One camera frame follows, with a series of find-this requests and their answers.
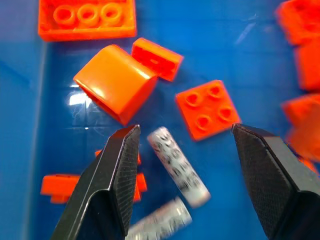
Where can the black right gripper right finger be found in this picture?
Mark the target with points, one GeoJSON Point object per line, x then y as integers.
{"type": "Point", "coordinates": [272, 180]}

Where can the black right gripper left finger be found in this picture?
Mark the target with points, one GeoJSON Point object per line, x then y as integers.
{"type": "Point", "coordinates": [105, 180]}

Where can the blue plastic bin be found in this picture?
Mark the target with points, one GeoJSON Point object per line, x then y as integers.
{"type": "Point", "coordinates": [225, 50]}

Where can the orange flat notched brick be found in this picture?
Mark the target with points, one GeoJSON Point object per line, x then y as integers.
{"type": "Point", "coordinates": [60, 187]}

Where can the orange building brick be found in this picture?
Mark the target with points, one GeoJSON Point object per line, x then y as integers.
{"type": "Point", "coordinates": [305, 125]}
{"type": "Point", "coordinates": [298, 17]}
{"type": "Point", "coordinates": [308, 65]}

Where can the white printed cylindrical battery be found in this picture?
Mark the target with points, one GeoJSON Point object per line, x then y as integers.
{"type": "Point", "coordinates": [160, 222]}
{"type": "Point", "coordinates": [178, 165]}

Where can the orange four-stud square brick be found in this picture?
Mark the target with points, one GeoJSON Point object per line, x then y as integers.
{"type": "Point", "coordinates": [207, 108]}

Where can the orange curved smooth block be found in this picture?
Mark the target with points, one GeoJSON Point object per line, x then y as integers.
{"type": "Point", "coordinates": [115, 82]}

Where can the orange small hollow brick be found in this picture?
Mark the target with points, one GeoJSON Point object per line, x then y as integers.
{"type": "Point", "coordinates": [156, 58]}

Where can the orange long brick with tubes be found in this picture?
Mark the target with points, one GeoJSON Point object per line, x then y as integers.
{"type": "Point", "coordinates": [86, 20]}

